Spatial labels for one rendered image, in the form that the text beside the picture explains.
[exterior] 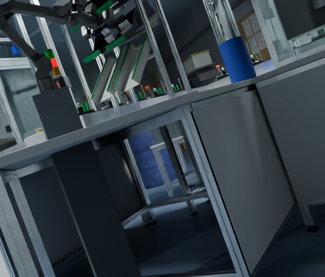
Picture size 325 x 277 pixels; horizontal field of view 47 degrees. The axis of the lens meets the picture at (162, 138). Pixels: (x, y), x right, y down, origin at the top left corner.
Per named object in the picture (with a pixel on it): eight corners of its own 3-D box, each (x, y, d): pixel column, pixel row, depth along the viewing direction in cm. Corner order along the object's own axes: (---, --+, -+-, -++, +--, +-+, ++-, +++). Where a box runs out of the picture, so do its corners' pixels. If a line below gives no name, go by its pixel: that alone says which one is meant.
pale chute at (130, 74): (139, 84, 160) (132, 78, 157) (121, 93, 169) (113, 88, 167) (154, 37, 174) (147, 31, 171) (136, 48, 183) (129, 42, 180)
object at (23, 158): (-28, 177, 98) (-32, 167, 98) (3, 174, 183) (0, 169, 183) (201, 97, 120) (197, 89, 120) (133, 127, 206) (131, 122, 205)
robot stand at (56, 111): (50, 145, 141) (31, 95, 140) (49, 148, 154) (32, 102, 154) (85, 133, 146) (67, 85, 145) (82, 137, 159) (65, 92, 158)
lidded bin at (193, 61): (213, 62, 755) (208, 49, 754) (195, 68, 741) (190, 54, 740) (203, 69, 804) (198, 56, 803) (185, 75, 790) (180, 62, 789)
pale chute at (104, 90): (114, 95, 168) (106, 90, 166) (97, 104, 177) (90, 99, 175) (130, 50, 182) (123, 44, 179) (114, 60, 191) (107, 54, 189)
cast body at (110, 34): (115, 39, 164) (104, 27, 161) (108, 43, 167) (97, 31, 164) (121, 28, 170) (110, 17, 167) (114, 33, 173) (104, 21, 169)
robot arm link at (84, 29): (100, 15, 150) (97, 1, 151) (71, 35, 161) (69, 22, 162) (115, 21, 156) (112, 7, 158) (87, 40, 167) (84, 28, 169)
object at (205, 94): (188, 103, 133) (185, 95, 133) (-27, 186, 216) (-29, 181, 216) (284, 74, 250) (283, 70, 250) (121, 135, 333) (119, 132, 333)
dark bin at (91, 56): (101, 53, 169) (91, 40, 167) (85, 64, 178) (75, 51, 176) (132, 26, 187) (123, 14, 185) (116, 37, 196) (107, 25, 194)
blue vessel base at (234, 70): (252, 79, 218) (237, 35, 217) (229, 88, 227) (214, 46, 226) (261, 77, 231) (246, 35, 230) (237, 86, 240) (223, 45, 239)
